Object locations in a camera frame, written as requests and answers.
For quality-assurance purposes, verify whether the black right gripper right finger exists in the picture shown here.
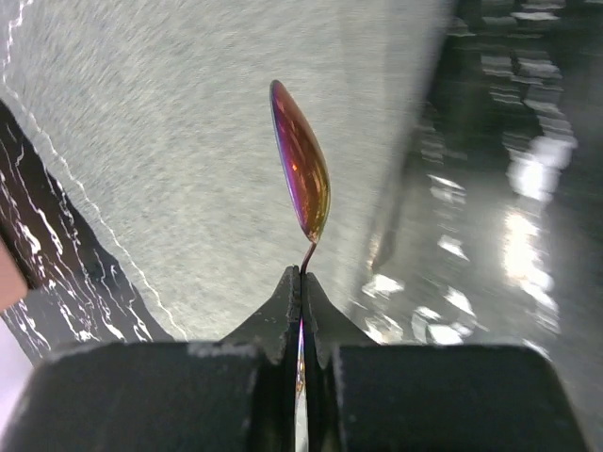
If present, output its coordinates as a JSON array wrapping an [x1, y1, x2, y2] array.
[[301, 274, 589, 451]]

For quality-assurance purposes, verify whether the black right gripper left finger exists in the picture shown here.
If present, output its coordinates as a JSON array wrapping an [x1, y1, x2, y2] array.
[[1, 266, 301, 451]]

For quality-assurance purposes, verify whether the iridescent orange spoon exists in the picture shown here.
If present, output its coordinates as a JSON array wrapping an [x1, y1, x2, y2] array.
[[269, 80, 331, 451]]

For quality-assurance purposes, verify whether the grey cloth napkin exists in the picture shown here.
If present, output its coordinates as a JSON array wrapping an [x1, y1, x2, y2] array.
[[1, 1, 449, 338]]

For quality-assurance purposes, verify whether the pink plastic bin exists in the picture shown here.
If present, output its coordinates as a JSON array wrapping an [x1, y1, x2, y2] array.
[[1, 231, 29, 312]]

